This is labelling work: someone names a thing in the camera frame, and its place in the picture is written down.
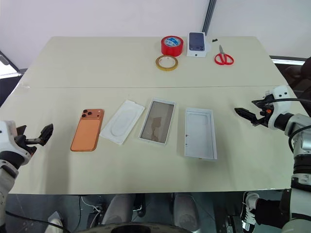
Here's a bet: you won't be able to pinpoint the white phone box base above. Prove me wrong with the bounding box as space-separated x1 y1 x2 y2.
183 107 218 161

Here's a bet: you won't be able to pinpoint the orange smartphone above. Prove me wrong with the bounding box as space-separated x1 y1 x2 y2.
70 108 105 152

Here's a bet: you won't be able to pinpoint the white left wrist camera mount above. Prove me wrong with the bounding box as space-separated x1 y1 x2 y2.
0 120 33 166

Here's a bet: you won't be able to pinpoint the red handled scissors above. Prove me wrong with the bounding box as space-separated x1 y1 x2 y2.
214 45 235 66

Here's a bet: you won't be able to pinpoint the grey rounded leg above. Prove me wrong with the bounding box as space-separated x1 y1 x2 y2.
173 193 200 231
101 194 135 226

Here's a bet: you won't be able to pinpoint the silver metal bar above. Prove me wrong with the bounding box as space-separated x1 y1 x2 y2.
270 57 306 65

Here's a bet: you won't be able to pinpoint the white paper insert tray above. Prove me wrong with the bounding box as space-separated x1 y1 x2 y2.
99 100 146 146

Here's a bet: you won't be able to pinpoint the black trouser leg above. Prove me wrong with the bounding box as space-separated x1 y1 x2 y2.
254 197 286 229

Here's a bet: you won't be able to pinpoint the dark brown chair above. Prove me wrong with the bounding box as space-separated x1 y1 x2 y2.
281 56 311 98

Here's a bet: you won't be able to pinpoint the white sneaker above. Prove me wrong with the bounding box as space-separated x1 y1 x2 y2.
240 191 260 227

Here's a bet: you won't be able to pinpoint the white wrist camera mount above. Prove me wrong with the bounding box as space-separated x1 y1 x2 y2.
263 84 296 130
0 120 33 166

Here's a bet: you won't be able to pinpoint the phone box with blue print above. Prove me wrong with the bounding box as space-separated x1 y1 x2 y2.
186 32 207 59

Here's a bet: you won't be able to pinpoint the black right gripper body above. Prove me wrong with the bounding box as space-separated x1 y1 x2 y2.
251 96 275 127

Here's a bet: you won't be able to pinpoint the red tape roll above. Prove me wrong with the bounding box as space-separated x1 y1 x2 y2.
160 35 184 57

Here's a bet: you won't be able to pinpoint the grey metal pole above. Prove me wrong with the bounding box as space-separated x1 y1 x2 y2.
202 0 217 37

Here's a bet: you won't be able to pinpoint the white phone box lid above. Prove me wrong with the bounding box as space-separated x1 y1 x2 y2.
138 97 177 147

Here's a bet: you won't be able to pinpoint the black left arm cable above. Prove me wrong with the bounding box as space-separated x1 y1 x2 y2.
4 210 64 233

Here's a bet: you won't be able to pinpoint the white floor cable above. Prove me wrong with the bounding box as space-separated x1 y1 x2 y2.
81 196 104 216

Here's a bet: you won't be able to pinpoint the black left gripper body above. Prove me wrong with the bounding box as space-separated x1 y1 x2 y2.
14 134 37 156

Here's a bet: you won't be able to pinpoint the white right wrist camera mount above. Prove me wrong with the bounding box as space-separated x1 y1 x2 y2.
263 84 296 130

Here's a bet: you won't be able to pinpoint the yellow tape roll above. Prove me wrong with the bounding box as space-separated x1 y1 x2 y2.
155 54 180 72

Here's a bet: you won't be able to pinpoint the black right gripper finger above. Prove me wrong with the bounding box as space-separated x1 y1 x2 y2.
251 98 267 108
234 107 259 122

